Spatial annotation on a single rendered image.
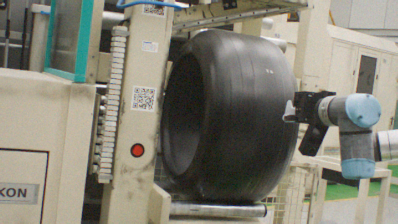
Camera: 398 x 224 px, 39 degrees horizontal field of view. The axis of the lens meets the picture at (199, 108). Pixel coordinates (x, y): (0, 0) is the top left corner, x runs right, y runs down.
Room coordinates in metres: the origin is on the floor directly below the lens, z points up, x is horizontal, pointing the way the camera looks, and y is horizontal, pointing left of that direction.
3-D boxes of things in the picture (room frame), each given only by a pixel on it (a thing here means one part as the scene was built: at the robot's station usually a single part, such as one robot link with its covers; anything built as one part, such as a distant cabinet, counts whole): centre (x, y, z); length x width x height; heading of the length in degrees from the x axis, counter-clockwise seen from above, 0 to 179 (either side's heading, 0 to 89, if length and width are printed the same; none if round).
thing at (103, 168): (1.71, 0.26, 1.19); 0.05 x 0.04 x 0.48; 21
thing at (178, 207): (1.75, -0.09, 0.90); 0.35 x 0.05 x 0.05; 111
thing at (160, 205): (1.82, 0.13, 0.90); 0.40 x 0.03 x 0.10; 21
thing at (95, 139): (2.16, 0.31, 1.05); 0.20 x 0.15 x 0.30; 111
